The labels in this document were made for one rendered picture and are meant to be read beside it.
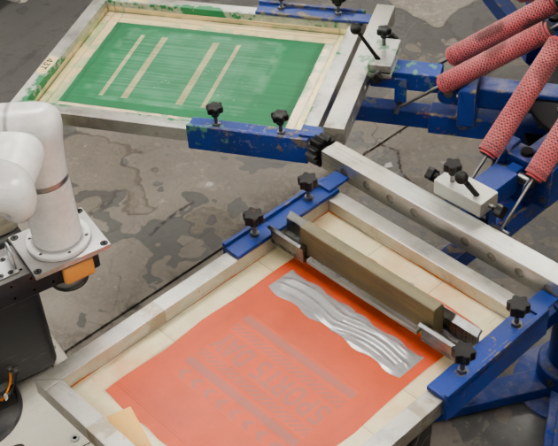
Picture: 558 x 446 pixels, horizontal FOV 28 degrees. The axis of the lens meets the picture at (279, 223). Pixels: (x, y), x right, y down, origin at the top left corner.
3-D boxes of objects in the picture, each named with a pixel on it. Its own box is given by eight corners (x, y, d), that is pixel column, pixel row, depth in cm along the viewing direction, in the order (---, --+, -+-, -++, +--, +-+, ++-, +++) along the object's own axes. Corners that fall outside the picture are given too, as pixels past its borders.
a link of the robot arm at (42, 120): (69, 192, 201) (52, 120, 191) (-3, 196, 202) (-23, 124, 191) (76, 160, 209) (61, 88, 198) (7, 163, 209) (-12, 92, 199)
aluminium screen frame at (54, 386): (244, 587, 177) (243, 573, 174) (37, 393, 210) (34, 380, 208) (543, 326, 216) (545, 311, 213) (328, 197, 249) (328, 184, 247)
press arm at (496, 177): (465, 230, 232) (467, 211, 229) (443, 218, 236) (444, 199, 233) (516, 191, 241) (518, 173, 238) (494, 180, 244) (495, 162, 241)
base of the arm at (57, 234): (11, 227, 219) (-7, 165, 209) (69, 203, 224) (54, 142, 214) (41, 271, 209) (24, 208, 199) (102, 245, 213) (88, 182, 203)
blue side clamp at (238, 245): (240, 278, 233) (237, 253, 228) (224, 266, 236) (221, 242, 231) (339, 210, 248) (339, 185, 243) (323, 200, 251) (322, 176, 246)
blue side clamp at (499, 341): (446, 422, 201) (447, 396, 196) (425, 407, 204) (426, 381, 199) (546, 334, 216) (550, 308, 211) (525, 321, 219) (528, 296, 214)
